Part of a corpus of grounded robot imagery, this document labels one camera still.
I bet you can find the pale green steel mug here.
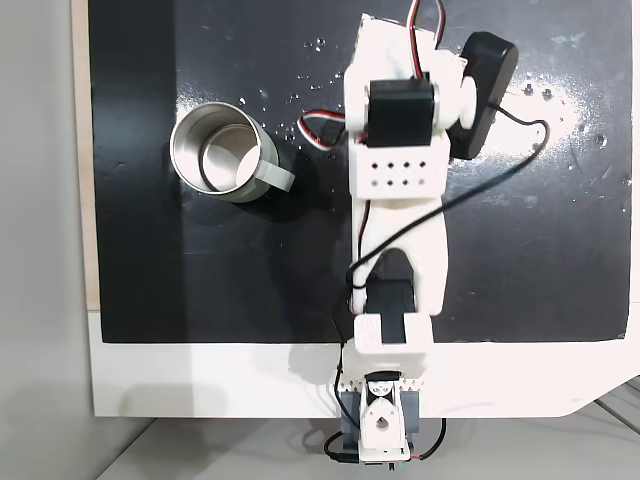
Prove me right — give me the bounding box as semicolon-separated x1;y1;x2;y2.
169;101;296;205

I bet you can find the black oval camera box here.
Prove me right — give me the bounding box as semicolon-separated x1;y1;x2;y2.
448;31;520;161

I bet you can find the red white black servo wire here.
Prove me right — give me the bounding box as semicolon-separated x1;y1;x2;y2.
298;108;351;151
405;0;447;81

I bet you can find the black table mat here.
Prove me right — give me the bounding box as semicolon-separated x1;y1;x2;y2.
87;0;632;346

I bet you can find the thin black camera cable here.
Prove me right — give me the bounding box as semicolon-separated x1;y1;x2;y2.
323;99;551;464

